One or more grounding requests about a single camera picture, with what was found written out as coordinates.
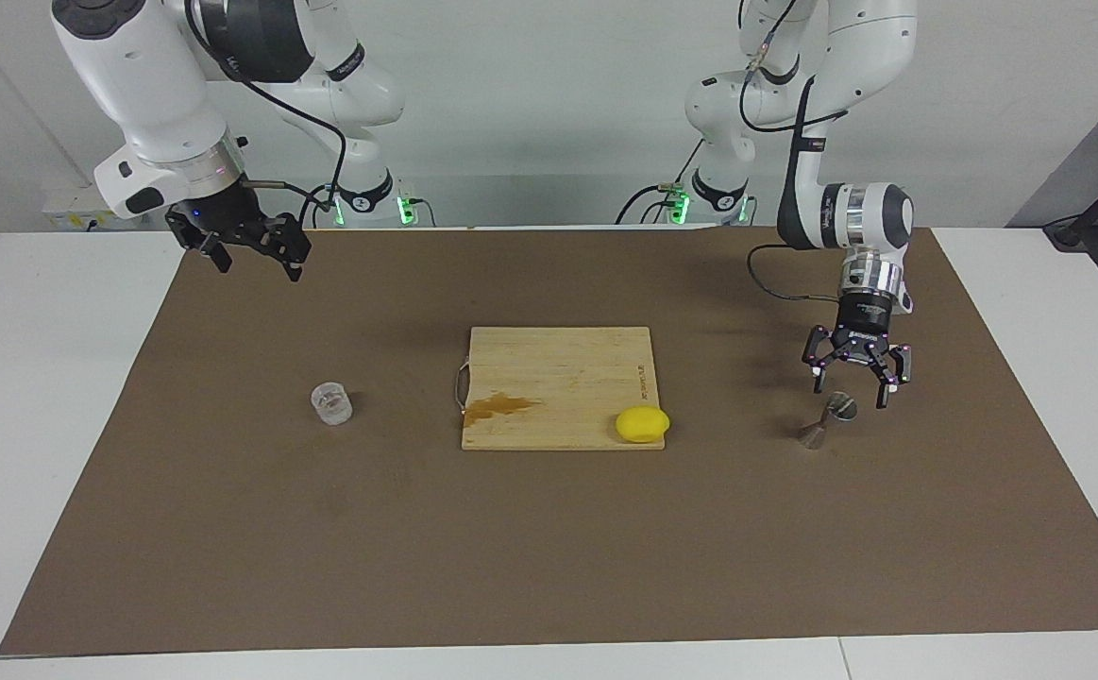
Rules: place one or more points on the brown table mat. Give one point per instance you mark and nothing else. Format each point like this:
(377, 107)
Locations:
(322, 548)

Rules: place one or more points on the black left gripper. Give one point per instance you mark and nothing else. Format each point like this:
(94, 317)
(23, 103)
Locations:
(865, 326)

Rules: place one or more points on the white socket box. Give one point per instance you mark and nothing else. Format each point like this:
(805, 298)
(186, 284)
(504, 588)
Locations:
(76, 208)

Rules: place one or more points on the yellow lemon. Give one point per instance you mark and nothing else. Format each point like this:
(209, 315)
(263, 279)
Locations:
(643, 425)

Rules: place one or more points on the steel double jigger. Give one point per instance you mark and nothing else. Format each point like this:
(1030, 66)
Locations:
(827, 421)

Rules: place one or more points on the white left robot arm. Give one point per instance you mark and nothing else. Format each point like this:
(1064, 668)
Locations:
(822, 57)

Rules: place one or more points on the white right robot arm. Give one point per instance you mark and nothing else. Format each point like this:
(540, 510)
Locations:
(152, 85)

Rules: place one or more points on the small clear glass cup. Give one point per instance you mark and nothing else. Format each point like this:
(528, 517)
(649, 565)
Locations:
(331, 404)

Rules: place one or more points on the wooden cutting board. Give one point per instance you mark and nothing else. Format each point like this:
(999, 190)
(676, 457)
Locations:
(567, 378)

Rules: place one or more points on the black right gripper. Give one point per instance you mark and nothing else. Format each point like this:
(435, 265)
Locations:
(223, 215)

